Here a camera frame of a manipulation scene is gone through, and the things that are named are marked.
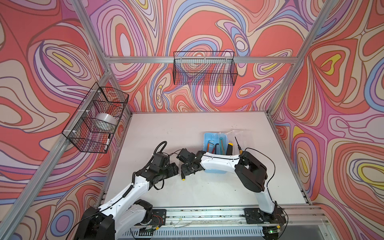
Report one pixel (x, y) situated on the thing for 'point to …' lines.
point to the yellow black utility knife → (229, 150)
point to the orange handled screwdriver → (240, 151)
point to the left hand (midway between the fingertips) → (175, 169)
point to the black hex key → (215, 148)
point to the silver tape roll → (107, 117)
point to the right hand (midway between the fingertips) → (189, 172)
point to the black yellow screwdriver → (183, 177)
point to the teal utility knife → (221, 145)
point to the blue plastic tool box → (215, 143)
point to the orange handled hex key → (208, 147)
